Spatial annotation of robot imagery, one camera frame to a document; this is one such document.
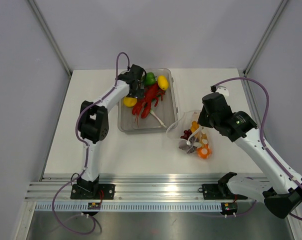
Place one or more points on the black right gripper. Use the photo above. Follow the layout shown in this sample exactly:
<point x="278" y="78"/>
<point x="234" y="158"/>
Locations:
<point x="201" y="120"/>

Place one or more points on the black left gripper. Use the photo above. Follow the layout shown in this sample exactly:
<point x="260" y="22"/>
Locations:
<point x="138" y="93"/>

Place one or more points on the yellow lemon toy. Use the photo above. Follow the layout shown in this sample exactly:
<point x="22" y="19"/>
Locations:
<point x="162" y="82"/>
<point x="129" y="101"/>

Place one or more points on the clear dotted zip top bag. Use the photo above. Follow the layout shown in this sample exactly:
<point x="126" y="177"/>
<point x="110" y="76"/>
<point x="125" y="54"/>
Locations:
<point x="175" y="130"/>

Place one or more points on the orange fruit toy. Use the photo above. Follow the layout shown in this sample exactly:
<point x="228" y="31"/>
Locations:
<point x="204" y="152"/>

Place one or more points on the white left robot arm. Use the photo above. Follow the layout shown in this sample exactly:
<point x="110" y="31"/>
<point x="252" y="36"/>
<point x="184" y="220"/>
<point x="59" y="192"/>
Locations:
<point x="92" y="128"/>

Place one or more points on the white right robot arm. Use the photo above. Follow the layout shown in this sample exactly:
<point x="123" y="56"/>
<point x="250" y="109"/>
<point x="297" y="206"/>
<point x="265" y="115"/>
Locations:
<point x="283" y="192"/>

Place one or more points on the clear plastic food tray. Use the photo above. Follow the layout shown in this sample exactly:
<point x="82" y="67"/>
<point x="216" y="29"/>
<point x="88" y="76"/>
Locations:
<point x="126" y="120"/>

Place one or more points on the green bell pepper toy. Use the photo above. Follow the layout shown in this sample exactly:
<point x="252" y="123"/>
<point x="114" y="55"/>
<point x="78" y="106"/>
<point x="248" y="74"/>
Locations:
<point x="149" y="79"/>

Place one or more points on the red lobster toy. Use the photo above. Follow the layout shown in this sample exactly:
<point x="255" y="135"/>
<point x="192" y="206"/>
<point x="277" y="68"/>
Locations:
<point x="143" y="106"/>

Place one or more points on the green scallion toy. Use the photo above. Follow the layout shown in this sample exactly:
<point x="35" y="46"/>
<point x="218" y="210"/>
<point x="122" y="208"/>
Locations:
<point x="158" y="112"/>

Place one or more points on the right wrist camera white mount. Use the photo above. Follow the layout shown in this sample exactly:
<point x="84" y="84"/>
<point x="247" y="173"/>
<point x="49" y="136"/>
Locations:
<point x="222" y="90"/>

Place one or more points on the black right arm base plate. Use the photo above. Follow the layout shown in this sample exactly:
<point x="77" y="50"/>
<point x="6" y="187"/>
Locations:
<point x="211" y="191"/>

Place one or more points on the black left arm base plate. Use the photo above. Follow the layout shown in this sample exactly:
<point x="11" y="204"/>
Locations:
<point x="104" y="191"/>

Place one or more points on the left aluminium frame post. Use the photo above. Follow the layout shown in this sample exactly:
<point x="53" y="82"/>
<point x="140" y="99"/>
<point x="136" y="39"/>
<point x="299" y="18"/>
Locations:
<point x="49" y="36"/>

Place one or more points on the aluminium frame post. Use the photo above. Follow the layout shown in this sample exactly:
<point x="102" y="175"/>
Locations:
<point x="49" y="36"/>
<point x="266" y="35"/>

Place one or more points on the right aluminium frame post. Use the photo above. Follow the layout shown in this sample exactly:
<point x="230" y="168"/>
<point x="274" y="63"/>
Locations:
<point x="266" y="35"/>

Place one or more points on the aluminium mounting rail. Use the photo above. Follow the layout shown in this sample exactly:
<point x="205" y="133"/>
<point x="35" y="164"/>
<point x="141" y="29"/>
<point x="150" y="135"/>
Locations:
<point x="132" y="187"/>

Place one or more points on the white slotted cable duct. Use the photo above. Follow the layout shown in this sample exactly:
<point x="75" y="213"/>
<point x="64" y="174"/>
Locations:
<point x="202" y="207"/>

